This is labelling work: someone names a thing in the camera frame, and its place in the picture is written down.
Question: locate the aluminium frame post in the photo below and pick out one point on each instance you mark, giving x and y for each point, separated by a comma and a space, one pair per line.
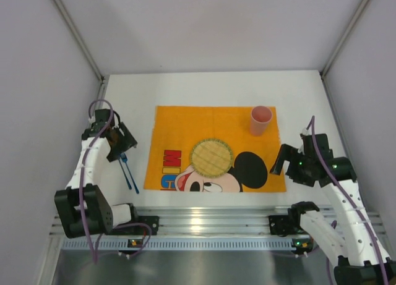
78, 38
345, 36

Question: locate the aluminium mounting rail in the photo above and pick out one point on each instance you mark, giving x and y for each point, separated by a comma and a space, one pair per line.
206, 222

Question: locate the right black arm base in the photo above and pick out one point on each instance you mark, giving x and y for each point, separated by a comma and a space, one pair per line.
289, 224

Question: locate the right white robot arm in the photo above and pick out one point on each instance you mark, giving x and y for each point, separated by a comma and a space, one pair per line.
356, 254

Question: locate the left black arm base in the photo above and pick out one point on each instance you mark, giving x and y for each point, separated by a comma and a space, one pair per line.
142, 226

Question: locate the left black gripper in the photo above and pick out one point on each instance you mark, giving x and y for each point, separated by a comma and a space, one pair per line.
122, 143

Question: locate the orange Mickey Mouse placemat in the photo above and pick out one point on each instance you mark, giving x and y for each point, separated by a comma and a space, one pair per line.
178, 128

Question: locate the yellow round woven coaster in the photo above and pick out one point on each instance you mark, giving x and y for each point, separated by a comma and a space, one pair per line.
211, 158

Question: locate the blue metallic fork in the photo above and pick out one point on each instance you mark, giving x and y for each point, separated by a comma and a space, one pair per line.
130, 181

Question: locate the perforated metal cable tray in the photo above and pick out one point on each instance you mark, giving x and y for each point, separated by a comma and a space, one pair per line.
164, 244

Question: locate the right aluminium frame post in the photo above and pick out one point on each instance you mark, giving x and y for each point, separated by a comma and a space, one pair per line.
345, 36

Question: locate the blue metallic spoon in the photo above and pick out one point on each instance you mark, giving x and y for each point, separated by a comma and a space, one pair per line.
124, 174

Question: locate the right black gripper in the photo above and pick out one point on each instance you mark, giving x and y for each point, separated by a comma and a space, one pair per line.
291, 162

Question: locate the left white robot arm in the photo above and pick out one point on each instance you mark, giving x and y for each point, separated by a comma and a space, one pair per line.
82, 207

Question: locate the left aluminium frame post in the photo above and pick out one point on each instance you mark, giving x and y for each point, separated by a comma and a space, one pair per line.
78, 38

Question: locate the pink plastic cup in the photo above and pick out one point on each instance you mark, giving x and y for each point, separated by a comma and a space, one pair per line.
261, 116

